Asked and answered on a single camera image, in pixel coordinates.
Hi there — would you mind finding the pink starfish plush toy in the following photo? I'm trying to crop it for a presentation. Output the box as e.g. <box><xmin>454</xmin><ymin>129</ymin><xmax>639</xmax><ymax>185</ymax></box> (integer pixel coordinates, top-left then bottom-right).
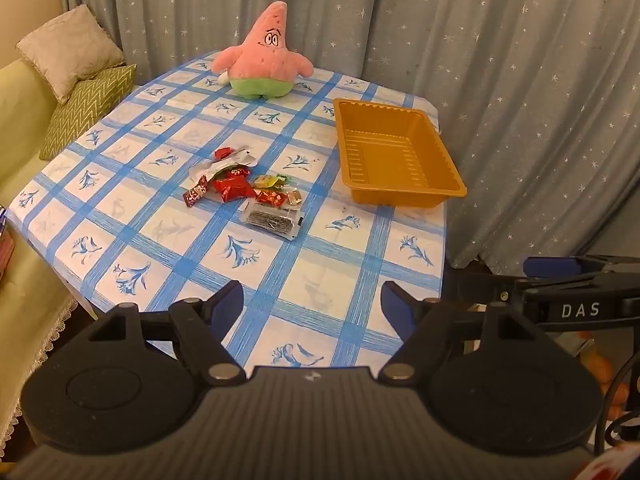
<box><xmin>210</xmin><ymin>1</ymin><xmax>315</xmax><ymax>100</ymax></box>

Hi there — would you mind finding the green zigzag pillow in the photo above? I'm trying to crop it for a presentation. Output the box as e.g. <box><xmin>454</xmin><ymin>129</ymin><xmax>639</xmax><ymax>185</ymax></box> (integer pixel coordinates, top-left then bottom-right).
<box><xmin>39</xmin><ymin>64</ymin><xmax>137</xmax><ymax>162</ymax></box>

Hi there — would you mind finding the black metal stand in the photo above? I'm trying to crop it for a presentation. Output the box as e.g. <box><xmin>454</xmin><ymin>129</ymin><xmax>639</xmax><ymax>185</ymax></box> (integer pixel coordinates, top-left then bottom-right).
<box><xmin>595</xmin><ymin>340</ymin><xmax>640</xmax><ymax>456</ymax></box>

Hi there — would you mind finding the dark clear snack packet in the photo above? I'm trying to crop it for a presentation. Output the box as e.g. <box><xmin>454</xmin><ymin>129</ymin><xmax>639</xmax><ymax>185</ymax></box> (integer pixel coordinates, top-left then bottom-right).
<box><xmin>240</xmin><ymin>199</ymin><xmax>306</xmax><ymax>242</ymax></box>

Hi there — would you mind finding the red snack packet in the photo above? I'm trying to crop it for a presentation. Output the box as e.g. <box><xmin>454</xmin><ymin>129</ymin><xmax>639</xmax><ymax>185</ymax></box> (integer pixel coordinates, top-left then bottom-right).
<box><xmin>212</xmin><ymin>169</ymin><xmax>257</xmax><ymax>203</ymax></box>

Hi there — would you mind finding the dark red snack bar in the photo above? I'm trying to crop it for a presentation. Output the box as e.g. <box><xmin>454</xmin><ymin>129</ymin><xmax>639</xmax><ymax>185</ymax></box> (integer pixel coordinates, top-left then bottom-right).
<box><xmin>182</xmin><ymin>175</ymin><xmax>210</xmax><ymax>208</ymax></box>

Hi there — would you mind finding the yellow-green covered sofa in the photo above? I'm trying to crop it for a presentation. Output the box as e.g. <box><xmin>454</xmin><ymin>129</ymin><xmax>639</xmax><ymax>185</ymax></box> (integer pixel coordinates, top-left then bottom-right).
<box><xmin>0</xmin><ymin>57</ymin><xmax>98</xmax><ymax>461</ymax></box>

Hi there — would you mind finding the beige pillow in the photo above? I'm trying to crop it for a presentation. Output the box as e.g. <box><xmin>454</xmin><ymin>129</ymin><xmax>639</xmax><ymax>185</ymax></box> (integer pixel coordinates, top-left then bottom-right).
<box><xmin>15</xmin><ymin>4</ymin><xmax>126</xmax><ymax>105</ymax></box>

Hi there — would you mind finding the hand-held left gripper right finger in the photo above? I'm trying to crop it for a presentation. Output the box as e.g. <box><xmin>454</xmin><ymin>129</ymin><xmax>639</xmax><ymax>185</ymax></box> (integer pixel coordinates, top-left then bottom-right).
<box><xmin>378</xmin><ymin>280</ymin><xmax>541</xmax><ymax>386</ymax></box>

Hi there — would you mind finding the grey star-print curtain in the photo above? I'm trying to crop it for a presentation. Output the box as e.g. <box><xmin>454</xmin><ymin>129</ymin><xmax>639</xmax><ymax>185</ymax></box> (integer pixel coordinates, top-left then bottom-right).
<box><xmin>55</xmin><ymin>0</ymin><xmax>640</xmax><ymax>271</ymax></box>

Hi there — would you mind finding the silver green snack packet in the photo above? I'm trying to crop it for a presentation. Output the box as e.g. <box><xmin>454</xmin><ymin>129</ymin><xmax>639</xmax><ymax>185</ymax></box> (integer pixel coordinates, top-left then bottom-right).
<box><xmin>190</xmin><ymin>145</ymin><xmax>258</xmax><ymax>181</ymax></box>

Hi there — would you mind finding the golden plastic tray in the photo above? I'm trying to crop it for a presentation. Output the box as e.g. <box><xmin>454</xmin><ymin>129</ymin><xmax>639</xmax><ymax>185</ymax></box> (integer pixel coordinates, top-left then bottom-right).
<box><xmin>332</xmin><ymin>98</ymin><xmax>468</xmax><ymax>207</ymax></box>

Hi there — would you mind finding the red patterned cloth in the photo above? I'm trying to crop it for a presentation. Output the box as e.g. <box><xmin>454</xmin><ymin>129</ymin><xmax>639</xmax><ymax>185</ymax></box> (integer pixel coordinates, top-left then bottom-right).
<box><xmin>0</xmin><ymin>205</ymin><xmax>16</xmax><ymax>281</ymax></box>

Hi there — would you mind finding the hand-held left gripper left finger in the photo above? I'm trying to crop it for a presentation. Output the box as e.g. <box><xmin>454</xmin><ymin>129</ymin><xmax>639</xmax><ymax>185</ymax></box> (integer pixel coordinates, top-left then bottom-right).
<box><xmin>87</xmin><ymin>280</ymin><xmax>247</xmax><ymax>386</ymax></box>

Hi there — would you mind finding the orange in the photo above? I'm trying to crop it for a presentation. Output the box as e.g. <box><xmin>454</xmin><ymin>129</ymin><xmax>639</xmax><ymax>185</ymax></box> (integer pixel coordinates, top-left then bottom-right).
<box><xmin>582</xmin><ymin>355</ymin><xmax>615</xmax><ymax>386</ymax></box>
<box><xmin>602</xmin><ymin>382</ymin><xmax>632</xmax><ymax>421</ymax></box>

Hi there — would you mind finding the red white cloth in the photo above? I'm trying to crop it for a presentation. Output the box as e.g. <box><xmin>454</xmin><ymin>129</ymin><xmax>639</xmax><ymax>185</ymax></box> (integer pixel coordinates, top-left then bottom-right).
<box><xmin>575</xmin><ymin>455</ymin><xmax>640</xmax><ymax>480</ymax></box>

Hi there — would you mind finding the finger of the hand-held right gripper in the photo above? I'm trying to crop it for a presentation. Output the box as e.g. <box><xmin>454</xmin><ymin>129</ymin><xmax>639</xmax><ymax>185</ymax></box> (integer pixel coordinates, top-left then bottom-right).
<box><xmin>450</xmin><ymin>269</ymin><xmax>640</xmax><ymax>332</ymax></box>
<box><xmin>524</xmin><ymin>255</ymin><xmax>640</xmax><ymax>279</ymax></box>

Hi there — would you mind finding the blue checked tablecloth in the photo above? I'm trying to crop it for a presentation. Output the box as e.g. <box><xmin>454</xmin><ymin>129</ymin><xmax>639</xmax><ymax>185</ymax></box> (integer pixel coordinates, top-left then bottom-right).
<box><xmin>4</xmin><ymin>50</ymin><xmax>446</xmax><ymax>367</ymax></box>

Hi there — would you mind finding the green yellow candy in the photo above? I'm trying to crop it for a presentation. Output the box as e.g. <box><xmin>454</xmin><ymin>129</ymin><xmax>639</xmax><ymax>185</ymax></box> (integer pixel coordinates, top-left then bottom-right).
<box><xmin>251</xmin><ymin>172</ymin><xmax>293</xmax><ymax>190</ymax></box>

